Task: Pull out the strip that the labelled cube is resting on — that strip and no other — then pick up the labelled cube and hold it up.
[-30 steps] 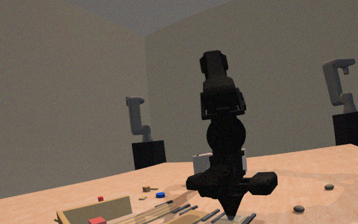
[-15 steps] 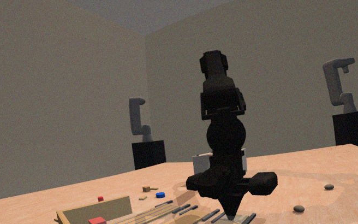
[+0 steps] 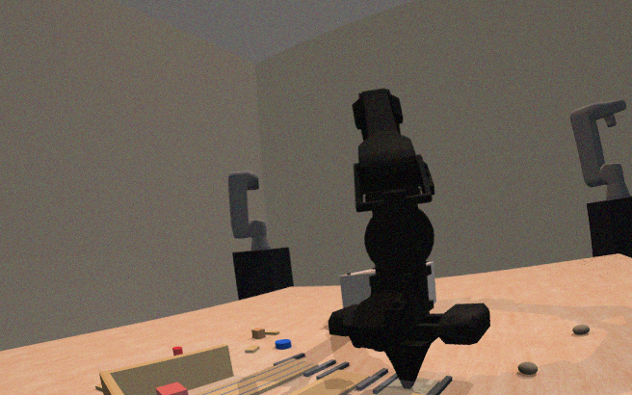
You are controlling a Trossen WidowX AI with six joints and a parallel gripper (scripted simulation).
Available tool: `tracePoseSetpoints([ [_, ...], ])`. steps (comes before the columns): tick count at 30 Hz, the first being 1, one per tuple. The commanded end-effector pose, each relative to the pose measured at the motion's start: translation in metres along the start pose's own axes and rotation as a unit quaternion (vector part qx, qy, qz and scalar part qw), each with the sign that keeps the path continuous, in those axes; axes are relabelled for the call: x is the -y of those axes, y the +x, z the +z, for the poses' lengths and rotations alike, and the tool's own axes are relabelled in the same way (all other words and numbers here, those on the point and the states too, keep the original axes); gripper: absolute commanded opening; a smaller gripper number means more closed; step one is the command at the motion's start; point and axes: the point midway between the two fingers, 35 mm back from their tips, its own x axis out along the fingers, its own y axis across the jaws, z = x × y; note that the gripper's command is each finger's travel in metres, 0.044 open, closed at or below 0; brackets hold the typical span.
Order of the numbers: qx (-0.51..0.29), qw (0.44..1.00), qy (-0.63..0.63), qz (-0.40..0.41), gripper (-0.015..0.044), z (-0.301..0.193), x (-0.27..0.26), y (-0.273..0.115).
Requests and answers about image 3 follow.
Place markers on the small brown cube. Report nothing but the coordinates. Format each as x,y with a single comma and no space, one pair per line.
258,333

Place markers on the blue short cylinder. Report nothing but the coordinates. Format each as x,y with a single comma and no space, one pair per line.
283,344

